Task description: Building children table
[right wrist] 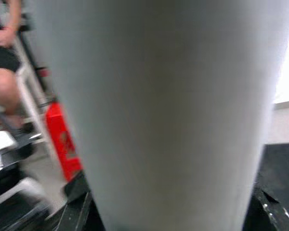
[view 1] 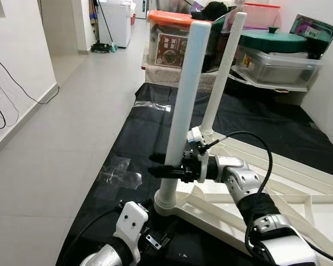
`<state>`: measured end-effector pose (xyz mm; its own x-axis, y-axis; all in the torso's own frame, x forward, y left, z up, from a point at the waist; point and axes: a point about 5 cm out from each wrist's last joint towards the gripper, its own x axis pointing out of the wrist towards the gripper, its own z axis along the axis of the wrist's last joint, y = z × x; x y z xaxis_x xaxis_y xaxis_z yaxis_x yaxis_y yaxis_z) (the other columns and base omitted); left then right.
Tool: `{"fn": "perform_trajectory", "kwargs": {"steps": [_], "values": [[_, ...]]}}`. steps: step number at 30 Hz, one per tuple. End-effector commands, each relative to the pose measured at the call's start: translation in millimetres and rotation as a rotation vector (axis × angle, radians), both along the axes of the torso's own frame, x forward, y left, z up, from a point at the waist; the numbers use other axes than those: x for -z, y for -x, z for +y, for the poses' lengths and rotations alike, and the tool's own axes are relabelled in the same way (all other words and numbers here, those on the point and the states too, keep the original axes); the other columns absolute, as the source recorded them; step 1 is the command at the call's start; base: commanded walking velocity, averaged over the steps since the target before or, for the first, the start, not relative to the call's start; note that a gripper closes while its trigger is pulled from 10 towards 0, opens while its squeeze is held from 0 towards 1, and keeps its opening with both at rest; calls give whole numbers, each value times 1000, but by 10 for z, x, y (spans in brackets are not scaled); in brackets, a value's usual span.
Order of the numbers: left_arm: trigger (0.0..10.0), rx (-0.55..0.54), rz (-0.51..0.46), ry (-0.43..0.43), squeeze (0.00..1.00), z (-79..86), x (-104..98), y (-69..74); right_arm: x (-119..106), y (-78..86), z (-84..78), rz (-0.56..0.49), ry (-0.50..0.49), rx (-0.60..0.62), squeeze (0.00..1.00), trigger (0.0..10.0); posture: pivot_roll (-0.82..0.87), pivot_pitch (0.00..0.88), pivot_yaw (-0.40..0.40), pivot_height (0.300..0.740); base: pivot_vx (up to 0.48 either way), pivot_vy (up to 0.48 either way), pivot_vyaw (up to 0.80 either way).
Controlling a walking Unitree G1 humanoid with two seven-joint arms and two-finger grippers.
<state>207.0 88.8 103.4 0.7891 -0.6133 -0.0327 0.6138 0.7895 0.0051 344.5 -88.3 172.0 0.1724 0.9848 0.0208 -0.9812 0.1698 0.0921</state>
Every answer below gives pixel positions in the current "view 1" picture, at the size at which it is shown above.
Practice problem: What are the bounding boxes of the white plastic table top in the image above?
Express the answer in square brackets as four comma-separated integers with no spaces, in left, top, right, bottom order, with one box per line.
[154,130,333,264]

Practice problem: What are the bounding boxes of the black tablecloth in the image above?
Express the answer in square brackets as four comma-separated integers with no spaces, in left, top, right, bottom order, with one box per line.
[55,83,333,266]

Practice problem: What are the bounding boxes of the clear tape cross patch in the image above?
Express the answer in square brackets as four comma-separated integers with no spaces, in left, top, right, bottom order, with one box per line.
[100,157,142,189]

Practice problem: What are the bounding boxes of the clear tape strip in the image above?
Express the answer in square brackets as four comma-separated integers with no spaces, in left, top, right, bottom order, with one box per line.
[134,101,171,111]

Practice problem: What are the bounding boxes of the beige low platform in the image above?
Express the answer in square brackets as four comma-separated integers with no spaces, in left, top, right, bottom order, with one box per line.
[142,64,223,89]

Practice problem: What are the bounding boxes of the clear storage box orange lid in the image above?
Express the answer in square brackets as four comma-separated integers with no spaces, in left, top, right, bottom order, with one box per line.
[147,10,198,70]

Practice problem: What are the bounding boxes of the clear plastic storage box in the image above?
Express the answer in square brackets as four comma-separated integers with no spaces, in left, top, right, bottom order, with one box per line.
[230,47,322,92]

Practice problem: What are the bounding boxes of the white cabinet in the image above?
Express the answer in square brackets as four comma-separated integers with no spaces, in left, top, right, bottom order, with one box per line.
[99,0,135,48]

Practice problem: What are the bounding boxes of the green pot lid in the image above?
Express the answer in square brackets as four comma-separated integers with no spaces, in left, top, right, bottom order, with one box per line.
[239,27,309,54]

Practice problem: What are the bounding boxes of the black fabric bundle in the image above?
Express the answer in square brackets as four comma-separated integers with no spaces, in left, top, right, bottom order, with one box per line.
[201,1,229,22]

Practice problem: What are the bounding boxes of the pink plastic container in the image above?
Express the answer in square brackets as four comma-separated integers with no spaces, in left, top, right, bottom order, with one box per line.
[244,3,281,31]

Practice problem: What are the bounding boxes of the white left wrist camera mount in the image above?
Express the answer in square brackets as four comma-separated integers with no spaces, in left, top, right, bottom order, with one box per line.
[114,201,149,261]

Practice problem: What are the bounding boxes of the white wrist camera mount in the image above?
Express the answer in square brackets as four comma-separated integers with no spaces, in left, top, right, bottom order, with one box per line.
[186,126,209,183]
[114,201,149,261]

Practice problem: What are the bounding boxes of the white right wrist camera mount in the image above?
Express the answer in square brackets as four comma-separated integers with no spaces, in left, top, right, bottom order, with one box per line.
[186,126,209,183]

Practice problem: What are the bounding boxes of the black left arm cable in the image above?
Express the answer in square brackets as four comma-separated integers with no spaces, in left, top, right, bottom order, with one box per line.
[61,208,123,266]

